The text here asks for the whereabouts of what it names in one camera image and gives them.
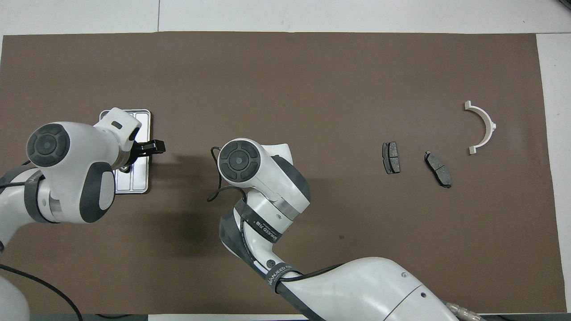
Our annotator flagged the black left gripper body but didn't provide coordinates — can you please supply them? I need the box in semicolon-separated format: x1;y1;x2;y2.
120;140;140;168

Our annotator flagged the silver metal tray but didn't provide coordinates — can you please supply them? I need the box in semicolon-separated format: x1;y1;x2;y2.
99;109;151;194

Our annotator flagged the brown table mat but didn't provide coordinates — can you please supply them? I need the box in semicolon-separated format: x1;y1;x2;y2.
0;31;567;315

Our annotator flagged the rectangular dark grey brake pad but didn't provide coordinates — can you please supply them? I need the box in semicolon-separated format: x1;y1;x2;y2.
382;141;401;174

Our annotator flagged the curved dark grey brake pad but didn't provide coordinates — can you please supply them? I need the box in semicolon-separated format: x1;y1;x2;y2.
424;151;452;189

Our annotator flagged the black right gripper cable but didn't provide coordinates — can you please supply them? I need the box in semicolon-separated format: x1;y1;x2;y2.
207;146;248;203

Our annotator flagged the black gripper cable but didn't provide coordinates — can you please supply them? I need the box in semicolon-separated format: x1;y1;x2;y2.
207;146;248;203
0;263;84;321

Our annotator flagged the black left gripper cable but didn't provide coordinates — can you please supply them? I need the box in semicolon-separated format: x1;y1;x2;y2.
0;263;84;321

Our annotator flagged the white curved plastic bracket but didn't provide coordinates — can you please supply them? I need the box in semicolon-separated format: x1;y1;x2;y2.
464;100;497;155

